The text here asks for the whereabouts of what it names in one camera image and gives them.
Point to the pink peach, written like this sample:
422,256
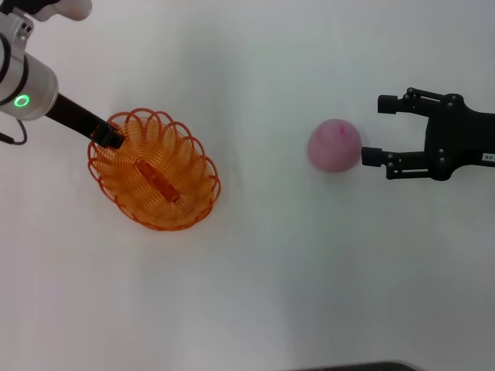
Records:
335,147

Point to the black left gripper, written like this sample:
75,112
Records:
73,114

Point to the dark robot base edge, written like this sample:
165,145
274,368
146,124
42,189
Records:
356,366

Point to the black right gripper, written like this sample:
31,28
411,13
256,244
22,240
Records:
456,143

